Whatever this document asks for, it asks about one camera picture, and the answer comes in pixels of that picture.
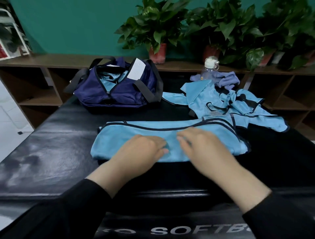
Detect green plant in white pot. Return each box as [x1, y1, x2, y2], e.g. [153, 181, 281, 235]
[243, 0, 298, 71]

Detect navy blue bag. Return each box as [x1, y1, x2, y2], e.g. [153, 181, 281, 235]
[64, 56, 164, 109]

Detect green plant in red pot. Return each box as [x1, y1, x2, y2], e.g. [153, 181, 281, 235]
[288, 0, 315, 70]
[116, 0, 191, 65]
[184, 0, 258, 62]

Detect purple cloth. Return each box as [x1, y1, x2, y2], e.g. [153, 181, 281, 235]
[190, 70, 241, 90]

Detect person's right forearm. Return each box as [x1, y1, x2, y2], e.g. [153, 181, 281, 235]
[224, 168, 315, 239]

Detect clear bottle silver cap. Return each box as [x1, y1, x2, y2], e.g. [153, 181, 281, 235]
[202, 55, 220, 80]

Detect black leather bench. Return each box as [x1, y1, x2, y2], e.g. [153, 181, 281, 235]
[0, 96, 315, 239]

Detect person's left hand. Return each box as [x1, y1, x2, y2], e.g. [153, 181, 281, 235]
[106, 135, 169, 187]

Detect wooden shelf cabinet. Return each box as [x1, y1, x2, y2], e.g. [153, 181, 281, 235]
[0, 53, 315, 141]

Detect person's right hand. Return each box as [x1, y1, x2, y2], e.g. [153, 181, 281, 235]
[176, 128, 245, 187]

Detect white wheeled cart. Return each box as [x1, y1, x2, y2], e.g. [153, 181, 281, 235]
[0, 7, 32, 60]

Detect person's left forearm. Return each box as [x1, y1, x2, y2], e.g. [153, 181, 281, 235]
[0, 165, 130, 239]

